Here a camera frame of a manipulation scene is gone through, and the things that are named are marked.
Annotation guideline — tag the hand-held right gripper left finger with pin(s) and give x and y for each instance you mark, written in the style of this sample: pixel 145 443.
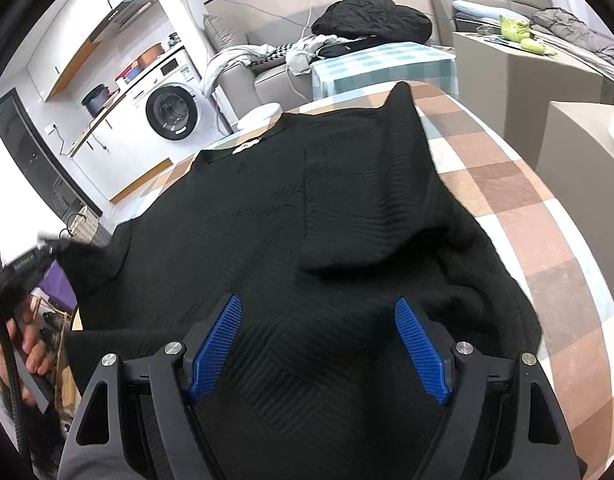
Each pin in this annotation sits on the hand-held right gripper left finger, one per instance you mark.
pixel 217 345

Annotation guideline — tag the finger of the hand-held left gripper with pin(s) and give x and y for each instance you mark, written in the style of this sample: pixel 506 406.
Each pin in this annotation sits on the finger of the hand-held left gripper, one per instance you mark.
pixel 54 245

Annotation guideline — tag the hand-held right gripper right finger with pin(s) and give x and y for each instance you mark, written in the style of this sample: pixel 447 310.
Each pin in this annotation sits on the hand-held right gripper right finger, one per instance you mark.
pixel 422 350

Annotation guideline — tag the black knit sweater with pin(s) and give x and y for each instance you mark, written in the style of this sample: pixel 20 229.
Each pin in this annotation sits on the black knit sweater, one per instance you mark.
pixel 287 210

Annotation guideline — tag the person's left hand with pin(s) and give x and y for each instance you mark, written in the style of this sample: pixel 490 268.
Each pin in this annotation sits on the person's left hand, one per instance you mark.
pixel 39 350

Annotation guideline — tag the purple bag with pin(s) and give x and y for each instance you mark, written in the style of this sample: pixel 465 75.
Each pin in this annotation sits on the purple bag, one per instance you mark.
pixel 57 285

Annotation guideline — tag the woven basket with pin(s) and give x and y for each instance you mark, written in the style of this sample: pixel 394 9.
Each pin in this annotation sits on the woven basket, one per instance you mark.
pixel 89 230

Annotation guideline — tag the shoe rack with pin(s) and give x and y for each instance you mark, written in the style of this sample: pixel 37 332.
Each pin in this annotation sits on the shoe rack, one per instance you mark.
pixel 49 320

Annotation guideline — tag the black refrigerator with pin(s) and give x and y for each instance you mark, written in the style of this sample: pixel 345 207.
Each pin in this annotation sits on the black refrigerator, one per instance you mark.
pixel 27 155

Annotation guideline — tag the white kitchen counter cabinet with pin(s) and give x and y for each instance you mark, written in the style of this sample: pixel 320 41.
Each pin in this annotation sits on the white kitchen counter cabinet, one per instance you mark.
pixel 122 155

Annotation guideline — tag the black cooking pot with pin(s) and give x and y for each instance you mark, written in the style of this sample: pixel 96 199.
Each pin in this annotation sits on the black cooking pot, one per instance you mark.
pixel 96 101

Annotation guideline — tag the brown blue plaid blanket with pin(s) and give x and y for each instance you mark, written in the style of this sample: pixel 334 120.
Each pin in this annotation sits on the brown blue plaid blanket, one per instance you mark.
pixel 512 200

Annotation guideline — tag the red box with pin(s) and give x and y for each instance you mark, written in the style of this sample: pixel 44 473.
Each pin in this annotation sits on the red box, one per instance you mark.
pixel 126 77

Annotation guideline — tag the white washing machine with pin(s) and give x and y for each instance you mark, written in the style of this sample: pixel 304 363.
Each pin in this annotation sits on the white washing machine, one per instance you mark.
pixel 172 105

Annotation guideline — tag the orange pan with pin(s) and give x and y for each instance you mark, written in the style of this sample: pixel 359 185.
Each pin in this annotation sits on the orange pan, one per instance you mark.
pixel 151 55

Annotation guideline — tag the white round stool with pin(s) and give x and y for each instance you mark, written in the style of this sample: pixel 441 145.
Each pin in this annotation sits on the white round stool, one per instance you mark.
pixel 259 116

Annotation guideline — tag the black range hood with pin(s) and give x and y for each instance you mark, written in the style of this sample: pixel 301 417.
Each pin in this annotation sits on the black range hood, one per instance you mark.
pixel 124 12

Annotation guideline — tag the low beige cabinet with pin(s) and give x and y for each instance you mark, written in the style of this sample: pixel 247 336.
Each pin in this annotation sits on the low beige cabinet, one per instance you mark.
pixel 582 160

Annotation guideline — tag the white blanket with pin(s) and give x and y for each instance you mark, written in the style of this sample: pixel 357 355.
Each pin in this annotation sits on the white blanket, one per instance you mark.
pixel 227 65

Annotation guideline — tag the grey sofa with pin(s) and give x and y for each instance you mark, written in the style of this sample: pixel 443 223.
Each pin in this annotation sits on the grey sofa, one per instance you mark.
pixel 274 80

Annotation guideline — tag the tall beige cabinet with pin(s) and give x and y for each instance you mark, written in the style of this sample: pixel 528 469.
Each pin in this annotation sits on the tall beige cabinet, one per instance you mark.
pixel 537 85

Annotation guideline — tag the black white checked cloth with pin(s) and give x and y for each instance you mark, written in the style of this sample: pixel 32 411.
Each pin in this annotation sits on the black white checked cloth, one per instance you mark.
pixel 272 54

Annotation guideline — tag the teal checked tablecloth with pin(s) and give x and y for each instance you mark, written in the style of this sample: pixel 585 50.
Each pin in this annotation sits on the teal checked tablecloth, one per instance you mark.
pixel 382 62

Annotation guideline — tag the light grey garment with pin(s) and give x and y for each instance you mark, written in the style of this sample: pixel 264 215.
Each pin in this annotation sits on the light grey garment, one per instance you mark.
pixel 307 52

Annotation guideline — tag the green plush toy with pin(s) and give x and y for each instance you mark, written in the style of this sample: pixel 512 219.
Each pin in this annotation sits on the green plush toy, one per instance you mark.
pixel 519 30

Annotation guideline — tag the black puffer jacket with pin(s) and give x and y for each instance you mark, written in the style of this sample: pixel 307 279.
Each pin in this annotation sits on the black puffer jacket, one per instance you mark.
pixel 372 17

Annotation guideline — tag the blue pillow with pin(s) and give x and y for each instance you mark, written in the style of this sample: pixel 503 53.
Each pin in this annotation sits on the blue pillow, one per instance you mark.
pixel 479 9

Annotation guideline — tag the grey padded jacket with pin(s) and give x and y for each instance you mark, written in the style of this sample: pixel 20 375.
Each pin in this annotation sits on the grey padded jacket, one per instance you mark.
pixel 577 35

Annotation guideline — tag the white wall cabinets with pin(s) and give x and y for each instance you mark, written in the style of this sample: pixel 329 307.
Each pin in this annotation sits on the white wall cabinets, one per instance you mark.
pixel 62 55

